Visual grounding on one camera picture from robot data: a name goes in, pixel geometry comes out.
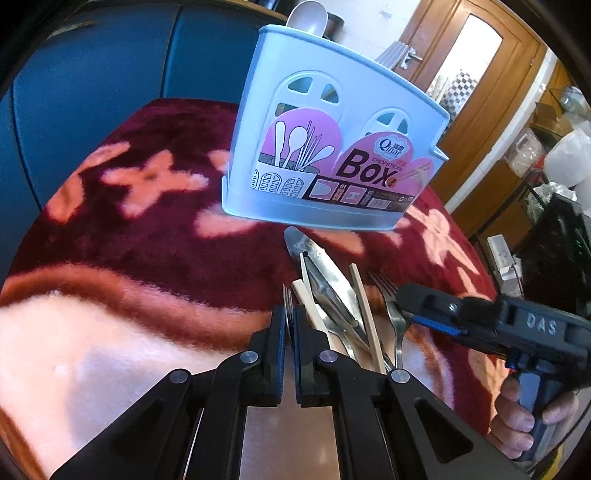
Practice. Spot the metal fork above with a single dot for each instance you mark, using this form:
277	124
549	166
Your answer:
399	332
288	304

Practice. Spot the metal knife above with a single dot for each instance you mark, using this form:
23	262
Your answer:
300	242

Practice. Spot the wooden door with glass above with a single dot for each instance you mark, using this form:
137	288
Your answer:
498	115

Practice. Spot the white chopstick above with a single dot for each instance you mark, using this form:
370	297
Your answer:
311	304

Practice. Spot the white plastic spoon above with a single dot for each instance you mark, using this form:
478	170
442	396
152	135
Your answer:
307	18

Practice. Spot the white plastic bag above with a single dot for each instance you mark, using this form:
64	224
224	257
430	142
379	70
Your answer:
568	159

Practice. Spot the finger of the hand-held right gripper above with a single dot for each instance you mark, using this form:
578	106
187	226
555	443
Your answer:
429	300
485	339

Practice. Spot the white plastic fork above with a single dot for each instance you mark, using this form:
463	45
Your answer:
392	54

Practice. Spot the light blue plastic utensil holder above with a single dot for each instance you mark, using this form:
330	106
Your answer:
258	115

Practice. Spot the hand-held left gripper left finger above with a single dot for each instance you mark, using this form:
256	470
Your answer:
277	360

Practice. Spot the person's right hand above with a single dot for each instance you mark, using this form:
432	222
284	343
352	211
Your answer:
510	424

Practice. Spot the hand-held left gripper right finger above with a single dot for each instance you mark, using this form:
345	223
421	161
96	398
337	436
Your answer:
302	364

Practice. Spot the blue kitchen base cabinets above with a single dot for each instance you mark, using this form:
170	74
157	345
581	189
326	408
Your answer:
115	69

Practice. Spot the white power strip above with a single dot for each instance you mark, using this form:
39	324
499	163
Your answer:
503	263

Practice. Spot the red and pink printed blanket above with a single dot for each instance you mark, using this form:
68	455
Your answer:
138	254

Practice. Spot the wooden shelf unit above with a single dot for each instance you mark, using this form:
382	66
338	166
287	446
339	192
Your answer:
549	110

